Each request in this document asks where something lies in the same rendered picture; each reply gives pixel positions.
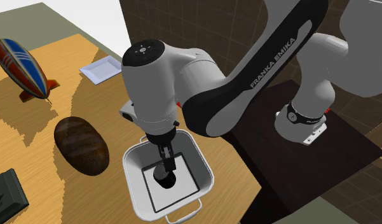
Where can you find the white square plate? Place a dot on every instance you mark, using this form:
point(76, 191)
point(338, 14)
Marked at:
point(101, 69)

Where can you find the dark green box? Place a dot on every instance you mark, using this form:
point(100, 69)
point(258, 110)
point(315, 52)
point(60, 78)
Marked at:
point(6, 195)

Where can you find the black cylinder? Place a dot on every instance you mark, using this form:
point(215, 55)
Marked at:
point(164, 180)

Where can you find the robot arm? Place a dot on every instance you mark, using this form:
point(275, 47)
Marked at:
point(153, 93)

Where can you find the dark brown bread loaf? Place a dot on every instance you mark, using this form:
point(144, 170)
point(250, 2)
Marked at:
point(81, 145)

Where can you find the red blue toy airship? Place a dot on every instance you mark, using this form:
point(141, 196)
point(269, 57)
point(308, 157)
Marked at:
point(21, 69)

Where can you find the wooden table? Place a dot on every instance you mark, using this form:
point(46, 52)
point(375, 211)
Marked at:
point(94, 192)

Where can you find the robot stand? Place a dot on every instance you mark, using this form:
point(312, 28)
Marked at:
point(286, 173)

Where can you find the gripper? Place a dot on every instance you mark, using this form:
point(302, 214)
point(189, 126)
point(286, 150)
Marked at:
point(161, 136)

